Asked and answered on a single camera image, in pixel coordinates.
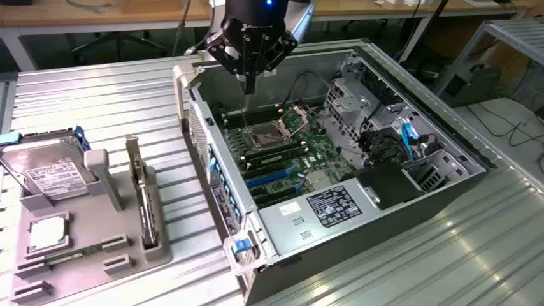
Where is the red and black wire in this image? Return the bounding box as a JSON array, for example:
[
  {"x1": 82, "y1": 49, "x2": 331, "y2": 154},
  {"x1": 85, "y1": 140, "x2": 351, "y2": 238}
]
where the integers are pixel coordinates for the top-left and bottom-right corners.
[{"x1": 419, "y1": 133, "x2": 445, "y2": 153}]

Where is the silver finned heatsink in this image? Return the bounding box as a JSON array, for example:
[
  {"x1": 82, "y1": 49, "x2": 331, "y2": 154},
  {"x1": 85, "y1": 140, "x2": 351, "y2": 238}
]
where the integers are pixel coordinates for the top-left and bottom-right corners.
[{"x1": 306, "y1": 171, "x2": 338, "y2": 189}]

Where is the white side table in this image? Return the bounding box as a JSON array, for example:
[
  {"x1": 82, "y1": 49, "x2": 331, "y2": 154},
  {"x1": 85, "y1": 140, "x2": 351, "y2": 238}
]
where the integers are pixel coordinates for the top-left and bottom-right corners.
[{"x1": 450, "y1": 97, "x2": 544, "y2": 168}]

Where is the green motherboard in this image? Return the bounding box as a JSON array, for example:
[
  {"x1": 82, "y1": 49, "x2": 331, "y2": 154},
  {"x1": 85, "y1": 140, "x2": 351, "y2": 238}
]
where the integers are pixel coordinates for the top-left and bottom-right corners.
[{"x1": 219, "y1": 101, "x2": 361, "y2": 208}]

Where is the black wire bundle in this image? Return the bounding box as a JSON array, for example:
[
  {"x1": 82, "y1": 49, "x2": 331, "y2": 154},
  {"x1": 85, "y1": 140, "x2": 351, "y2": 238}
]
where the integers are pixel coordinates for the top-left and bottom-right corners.
[{"x1": 359, "y1": 127, "x2": 405, "y2": 167}]

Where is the grey metal shelf frame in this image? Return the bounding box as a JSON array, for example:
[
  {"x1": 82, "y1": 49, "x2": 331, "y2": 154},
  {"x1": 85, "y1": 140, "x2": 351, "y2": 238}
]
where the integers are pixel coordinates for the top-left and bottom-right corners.
[{"x1": 433, "y1": 19, "x2": 544, "y2": 106}]

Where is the black graphics card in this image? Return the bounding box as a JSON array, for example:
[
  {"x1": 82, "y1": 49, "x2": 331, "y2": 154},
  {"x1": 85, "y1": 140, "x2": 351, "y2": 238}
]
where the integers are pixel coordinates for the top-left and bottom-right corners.
[{"x1": 126, "y1": 133, "x2": 162, "y2": 251}]

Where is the silver CPU chip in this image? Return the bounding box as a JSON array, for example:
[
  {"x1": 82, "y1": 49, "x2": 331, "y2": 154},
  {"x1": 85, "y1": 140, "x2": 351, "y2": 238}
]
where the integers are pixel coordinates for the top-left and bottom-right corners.
[{"x1": 27, "y1": 217, "x2": 70, "y2": 249}]

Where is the CPU socket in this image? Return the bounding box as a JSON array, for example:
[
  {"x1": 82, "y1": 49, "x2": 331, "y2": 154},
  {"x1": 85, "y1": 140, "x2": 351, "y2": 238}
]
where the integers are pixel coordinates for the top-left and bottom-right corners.
[{"x1": 250, "y1": 124, "x2": 286, "y2": 151}]

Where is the blue wire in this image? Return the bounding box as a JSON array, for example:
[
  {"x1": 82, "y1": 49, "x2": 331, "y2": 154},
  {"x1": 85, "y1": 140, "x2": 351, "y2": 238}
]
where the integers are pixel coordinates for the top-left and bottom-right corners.
[{"x1": 401, "y1": 122, "x2": 417, "y2": 164}]

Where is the silver power supply unit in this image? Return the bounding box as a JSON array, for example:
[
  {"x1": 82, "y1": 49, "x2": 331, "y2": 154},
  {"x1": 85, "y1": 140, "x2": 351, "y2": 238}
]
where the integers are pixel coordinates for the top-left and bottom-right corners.
[{"x1": 257, "y1": 177, "x2": 385, "y2": 258}]

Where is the metal socket cover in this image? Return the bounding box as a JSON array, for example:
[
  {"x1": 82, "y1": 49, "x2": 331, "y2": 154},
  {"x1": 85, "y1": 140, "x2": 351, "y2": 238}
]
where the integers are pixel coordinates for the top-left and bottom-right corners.
[{"x1": 275, "y1": 106, "x2": 315, "y2": 135}]

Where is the long black expansion slot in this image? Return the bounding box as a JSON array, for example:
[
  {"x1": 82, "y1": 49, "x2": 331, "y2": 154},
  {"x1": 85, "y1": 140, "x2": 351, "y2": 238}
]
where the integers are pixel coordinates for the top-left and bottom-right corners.
[
  {"x1": 243, "y1": 164, "x2": 293, "y2": 182},
  {"x1": 253, "y1": 186, "x2": 301, "y2": 201}
]

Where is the small silver disk bay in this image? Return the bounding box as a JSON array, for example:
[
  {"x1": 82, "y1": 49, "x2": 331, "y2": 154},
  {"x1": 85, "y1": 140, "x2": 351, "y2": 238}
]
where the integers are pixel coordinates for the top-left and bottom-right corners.
[{"x1": 402, "y1": 149, "x2": 469, "y2": 193}]

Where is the grey parts rack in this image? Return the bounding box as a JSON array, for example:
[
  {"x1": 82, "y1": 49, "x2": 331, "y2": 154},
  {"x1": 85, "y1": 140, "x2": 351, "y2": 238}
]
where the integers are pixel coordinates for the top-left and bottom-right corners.
[{"x1": 11, "y1": 148, "x2": 175, "y2": 304}]

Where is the black office chair base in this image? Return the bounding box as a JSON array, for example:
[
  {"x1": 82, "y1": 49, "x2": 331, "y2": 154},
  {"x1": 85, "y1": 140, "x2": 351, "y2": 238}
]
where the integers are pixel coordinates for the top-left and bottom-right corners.
[{"x1": 70, "y1": 30, "x2": 169, "y2": 64}]

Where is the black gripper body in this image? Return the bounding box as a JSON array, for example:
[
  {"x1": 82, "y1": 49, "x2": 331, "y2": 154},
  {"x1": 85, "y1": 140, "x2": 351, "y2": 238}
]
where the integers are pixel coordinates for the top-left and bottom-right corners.
[{"x1": 223, "y1": 0, "x2": 291, "y2": 35}]

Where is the perforated silver drive cage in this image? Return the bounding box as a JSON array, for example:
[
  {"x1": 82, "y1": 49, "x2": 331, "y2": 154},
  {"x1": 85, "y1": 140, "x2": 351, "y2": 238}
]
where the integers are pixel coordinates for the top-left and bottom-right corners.
[{"x1": 322, "y1": 76, "x2": 410, "y2": 167}]

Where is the grey hanging cable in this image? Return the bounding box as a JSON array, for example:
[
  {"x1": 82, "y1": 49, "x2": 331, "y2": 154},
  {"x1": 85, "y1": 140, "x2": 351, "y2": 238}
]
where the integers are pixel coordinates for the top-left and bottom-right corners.
[{"x1": 173, "y1": 0, "x2": 201, "y2": 57}]

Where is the wooden desk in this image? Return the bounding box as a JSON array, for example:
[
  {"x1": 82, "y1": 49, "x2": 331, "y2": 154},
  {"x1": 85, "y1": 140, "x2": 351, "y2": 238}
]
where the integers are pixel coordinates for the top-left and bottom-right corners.
[
  {"x1": 313, "y1": 0, "x2": 533, "y2": 64},
  {"x1": 0, "y1": 0, "x2": 214, "y2": 71}
]

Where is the silver hard disk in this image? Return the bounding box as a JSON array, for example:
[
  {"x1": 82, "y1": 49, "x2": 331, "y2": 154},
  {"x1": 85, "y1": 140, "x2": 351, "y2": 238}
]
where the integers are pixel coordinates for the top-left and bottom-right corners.
[{"x1": 0, "y1": 136, "x2": 94, "y2": 202}]

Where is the black box device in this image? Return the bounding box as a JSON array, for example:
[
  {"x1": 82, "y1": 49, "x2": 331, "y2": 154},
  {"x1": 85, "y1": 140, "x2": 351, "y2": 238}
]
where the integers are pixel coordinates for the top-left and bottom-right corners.
[{"x1": 442, "y1": 63, "x2": 503, "y2": 108}]

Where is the grey coiled cable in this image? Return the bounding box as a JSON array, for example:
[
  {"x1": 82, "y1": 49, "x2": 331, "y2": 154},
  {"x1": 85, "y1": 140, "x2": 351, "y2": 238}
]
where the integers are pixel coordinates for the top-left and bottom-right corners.
[{"x1": 67, "y1": 0, "x2": 115, "y2": 14}]

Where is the white plastic case handle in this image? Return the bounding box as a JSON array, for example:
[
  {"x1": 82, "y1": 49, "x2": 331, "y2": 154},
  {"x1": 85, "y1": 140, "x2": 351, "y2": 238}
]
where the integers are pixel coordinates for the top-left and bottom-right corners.
[
  {"x1": 222, "y1": 231, "x2": 262, "y2": 277},
  {"x1": 173, "y1": 62, "x2": 202, "y2": 92}
]

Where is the green RAM stick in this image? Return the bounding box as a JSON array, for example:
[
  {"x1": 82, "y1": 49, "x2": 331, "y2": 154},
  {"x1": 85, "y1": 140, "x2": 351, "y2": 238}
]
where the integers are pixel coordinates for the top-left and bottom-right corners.
[{"x1": 42, "y1": 244, "x2": 107, "y2": 266}]

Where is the black loose cable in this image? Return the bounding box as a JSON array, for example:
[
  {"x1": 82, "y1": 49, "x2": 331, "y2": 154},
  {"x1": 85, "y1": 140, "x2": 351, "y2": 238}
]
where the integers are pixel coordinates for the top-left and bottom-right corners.
[{"x1": 466, "y1": 103, "x2": 544, "y2": 147}]

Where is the open grey PC case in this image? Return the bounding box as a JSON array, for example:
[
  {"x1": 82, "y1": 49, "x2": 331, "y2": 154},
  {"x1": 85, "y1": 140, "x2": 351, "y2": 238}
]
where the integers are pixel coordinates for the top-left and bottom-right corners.
[{"x1": 173, "y1": 37, "x2": 499, "y2": 306}]

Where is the blue disk carrier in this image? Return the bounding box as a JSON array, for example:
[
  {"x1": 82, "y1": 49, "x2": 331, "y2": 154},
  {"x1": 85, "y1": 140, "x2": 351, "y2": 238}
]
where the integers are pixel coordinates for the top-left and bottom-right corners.
[{"x1": 0, "y1": 125, "x2": 94, "y2": 153}]

